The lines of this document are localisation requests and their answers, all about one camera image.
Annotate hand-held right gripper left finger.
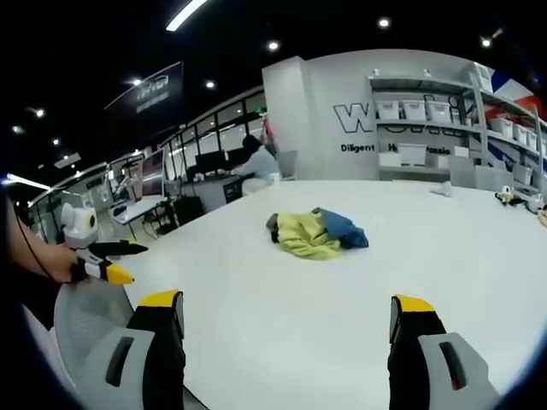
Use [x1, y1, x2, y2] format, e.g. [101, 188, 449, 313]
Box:
[75, 289, 187, 410]

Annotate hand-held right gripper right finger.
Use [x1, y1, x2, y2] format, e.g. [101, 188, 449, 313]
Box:
[386, 293, 502, 410]

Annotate yellow and blue garment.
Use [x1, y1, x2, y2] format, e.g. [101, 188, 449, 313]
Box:
[265, 207, 370, 261]

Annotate person's left hand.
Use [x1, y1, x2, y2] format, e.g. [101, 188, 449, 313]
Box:
[41, 243, 92, 285]

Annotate grey mesh office chair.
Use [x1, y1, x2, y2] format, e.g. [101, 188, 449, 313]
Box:
[51, 278, 143, 388]

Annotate white desk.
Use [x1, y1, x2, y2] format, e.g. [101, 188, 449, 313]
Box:
[108, 196, 168, 226]

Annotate silver framed monitor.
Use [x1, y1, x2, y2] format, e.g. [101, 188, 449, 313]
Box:
[139, 147, 167, 201]

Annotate dark office desk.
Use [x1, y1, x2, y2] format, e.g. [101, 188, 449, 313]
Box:
[164, 170, 245, 214]

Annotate black monitor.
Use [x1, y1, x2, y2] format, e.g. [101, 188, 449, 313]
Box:
[194, 149, 250, 173]

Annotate dark hanging sign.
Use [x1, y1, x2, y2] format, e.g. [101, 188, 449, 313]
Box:
[103, 61, 185, 115]

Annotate small white object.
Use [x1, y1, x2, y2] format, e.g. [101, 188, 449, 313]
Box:
[428, 180, 455, 198]

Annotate hand-held gripper on table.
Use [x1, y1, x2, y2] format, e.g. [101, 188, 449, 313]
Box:
[494, 184, 527, 208]

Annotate long ceiling light strip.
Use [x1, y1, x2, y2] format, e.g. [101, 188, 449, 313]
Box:
[165, 0, 211, 32]

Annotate grey metal shelving unit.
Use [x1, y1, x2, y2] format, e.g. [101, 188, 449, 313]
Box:
[367, 62, 547, 191]

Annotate round ceiling spot lights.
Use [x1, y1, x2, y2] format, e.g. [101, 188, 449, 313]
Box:
[10, 15, 493, 147]

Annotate row of white storage boxes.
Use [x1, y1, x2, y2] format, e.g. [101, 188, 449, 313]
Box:
[374, 67, 544, 168]

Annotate black cable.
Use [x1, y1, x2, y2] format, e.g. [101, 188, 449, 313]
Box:
[11, 203, 55, 277]

